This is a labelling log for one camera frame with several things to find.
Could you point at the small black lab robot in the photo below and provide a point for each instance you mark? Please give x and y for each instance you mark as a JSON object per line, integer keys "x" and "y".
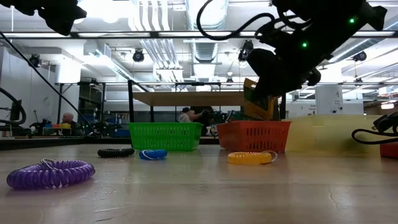
{"x": 231, "y": 115}

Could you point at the large yellow crayon box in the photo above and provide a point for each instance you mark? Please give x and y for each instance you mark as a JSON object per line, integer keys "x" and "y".
{"x": 258, "y": 110}

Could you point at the orange plastic basket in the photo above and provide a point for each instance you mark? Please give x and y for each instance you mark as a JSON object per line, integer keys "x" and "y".
{"x": 253, "y": 137}

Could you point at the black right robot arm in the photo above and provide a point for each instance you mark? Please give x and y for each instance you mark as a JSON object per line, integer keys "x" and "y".
{"x": 342, "y": 12}

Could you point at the white pillar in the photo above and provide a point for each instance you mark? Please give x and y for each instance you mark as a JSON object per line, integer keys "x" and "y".
{"x": 329, "y": 102}

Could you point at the person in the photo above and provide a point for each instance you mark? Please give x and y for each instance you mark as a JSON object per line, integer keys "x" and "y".
{"x": 185, "y": 115}
{"x": 203, "y": 113}
{"x": 67, "y": 118}

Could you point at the black ceiling spotlight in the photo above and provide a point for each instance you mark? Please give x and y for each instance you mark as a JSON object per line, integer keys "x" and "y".
{"x": 138, "y": 56}
{"x": 360, "y": 56}
{"x": 35, "y": 60}
{"x": 245, "y": 46}

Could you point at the black monitor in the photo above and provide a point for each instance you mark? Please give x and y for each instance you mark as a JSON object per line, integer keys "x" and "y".
{"x": 15, "y": 115}

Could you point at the black metal rig frame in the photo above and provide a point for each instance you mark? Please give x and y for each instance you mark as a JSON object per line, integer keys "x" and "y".
{"x": 124, "y": 34}

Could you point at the yellow plastic basket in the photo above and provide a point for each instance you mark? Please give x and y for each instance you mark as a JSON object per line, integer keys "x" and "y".
{"x": 329, "y": 133}

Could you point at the silver ceiling duct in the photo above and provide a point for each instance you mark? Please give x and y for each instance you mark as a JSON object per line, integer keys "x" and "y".
{"x": 214, "y": 18}

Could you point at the black steel rack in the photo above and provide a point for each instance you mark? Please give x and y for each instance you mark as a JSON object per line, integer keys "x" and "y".
{"x": 103, "y": 105}

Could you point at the wooden desk shelf riser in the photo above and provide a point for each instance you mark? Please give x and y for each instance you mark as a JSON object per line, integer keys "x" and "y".
{"x": 186, "y": 99}

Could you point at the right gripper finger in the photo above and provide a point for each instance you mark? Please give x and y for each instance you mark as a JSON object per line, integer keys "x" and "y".
{"x": 269, "y": 95}

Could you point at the green plastic basket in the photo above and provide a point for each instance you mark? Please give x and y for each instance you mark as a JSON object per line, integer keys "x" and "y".
{"x": 164, "y": 137}

